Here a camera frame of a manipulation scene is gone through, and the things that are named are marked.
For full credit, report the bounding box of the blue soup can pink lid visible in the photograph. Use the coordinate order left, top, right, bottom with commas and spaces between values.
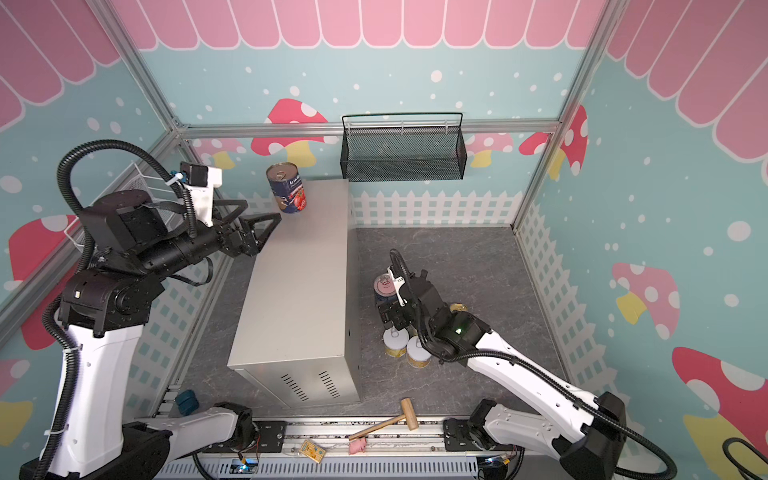
373, 273, 399, 312

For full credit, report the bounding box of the dark blue tomato can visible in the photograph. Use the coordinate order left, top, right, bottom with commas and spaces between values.
266, 162, 307, 214

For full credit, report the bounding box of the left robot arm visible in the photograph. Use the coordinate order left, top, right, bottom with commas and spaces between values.
19, 139, 281, 479

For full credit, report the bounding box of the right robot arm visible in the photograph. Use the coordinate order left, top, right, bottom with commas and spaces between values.
379, 266, 678, 479

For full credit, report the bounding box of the grey metal counter cabinet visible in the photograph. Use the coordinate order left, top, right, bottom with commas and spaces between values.
228, 179, 361, 408

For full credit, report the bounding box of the small yellow can white lid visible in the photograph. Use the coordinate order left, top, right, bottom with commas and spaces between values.
406, 336, 432, 369
382, 327, 410, 358

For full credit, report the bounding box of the wooden toy mallet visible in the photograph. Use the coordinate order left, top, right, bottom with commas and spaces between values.
348, 398, 420, 441

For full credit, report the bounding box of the pink pig toy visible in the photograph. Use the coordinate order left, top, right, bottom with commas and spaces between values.
348, 437, 367, 455

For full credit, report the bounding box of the teal sponge block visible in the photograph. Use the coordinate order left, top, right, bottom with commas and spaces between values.
174, 389, 199, 416

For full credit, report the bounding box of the yellow toy block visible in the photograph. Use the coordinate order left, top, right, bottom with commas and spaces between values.
299, 439, 327, 463

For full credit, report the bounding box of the green circuit board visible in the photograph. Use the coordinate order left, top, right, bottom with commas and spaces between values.
230, 458, 259, 475

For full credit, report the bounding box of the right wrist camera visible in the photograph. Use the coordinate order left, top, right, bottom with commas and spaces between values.
387, 266, 411, 306

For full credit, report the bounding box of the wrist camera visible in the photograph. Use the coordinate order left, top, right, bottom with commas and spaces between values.
387, 266, 411, 306
166, 162, 223, 227

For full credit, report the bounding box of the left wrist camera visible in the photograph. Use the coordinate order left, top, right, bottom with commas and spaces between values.
166, 162, 223, 227

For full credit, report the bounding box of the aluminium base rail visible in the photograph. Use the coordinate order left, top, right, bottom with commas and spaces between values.
128, 415, 619, 480

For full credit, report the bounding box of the black mesh wall basket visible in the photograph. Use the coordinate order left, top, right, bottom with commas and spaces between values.
340, 112, 468, 182

